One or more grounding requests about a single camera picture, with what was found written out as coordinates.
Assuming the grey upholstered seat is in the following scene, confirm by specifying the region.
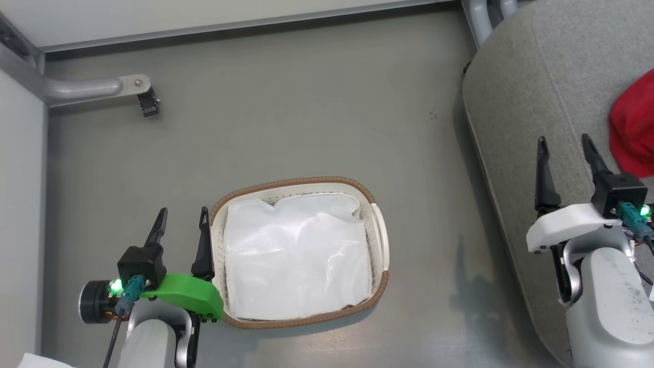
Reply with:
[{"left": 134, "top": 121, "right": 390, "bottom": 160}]
[{"left": 462, "top": 0, "right": 654, "bottom": 368}]

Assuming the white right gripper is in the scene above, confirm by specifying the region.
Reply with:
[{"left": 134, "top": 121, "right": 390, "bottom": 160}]
[{"left": 526, "top": 134, "right": 625, "bottom": 254}]

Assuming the red and white garment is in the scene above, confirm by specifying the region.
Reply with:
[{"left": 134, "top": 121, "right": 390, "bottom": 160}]
[{"left": 608, "top": 69, "right": 654, "bottom": 179}]

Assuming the white laundry basket brown rim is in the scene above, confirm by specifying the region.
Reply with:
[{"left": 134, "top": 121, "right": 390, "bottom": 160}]
[{"left": 209, "top": 176, "right": 390, "bottom": 329}]

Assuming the right arm cable teal plug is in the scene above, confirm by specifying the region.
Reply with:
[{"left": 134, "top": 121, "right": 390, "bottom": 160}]
[{"left": 617, "top": 202, "right": 654, "bottom": 287}]

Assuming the left arm cable teal plug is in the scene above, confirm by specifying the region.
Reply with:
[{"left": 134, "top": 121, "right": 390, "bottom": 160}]
[{"left": 102, "top": 275, "right": 146, "bottom": 368}]

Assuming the grey metal partition foot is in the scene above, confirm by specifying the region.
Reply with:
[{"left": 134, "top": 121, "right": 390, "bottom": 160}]
[{"left": 0, "top": 43, "right": 152, "bottom": 108}]

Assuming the white plastic basket liner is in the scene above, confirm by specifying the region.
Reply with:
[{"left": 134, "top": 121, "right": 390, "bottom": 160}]
[{"left": 223, "top": 193, "right": 373, "bottom": 321}]

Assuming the grey partition bottom rail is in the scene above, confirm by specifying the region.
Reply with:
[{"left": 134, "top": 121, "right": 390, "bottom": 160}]
[{"left": 38, "top": 0, "right": 456, "bottom": 53}]

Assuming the black caster wheel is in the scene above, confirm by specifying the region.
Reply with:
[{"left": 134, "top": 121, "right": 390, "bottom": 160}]
[{"left": 137, "top": 88, "right": 161, "bottom": 118}]

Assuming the grey partition corner post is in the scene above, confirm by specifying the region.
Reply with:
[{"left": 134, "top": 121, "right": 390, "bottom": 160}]
[{"left": 0, "top": 11, "right": 45, "bottom": 72}]

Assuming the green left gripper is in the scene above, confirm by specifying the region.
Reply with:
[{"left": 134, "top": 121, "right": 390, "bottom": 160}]
[{"left": 141, "top": 206, "right": 225, "bottom": 323}]

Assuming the arm cable teal plug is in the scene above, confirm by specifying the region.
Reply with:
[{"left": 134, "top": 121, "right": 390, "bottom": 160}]
[
  {"left": 102, "top": 275, "right": 146, "bottom": 368},
  {"left": 617, "top": 202, "right": 654, "bottom": 287}
]

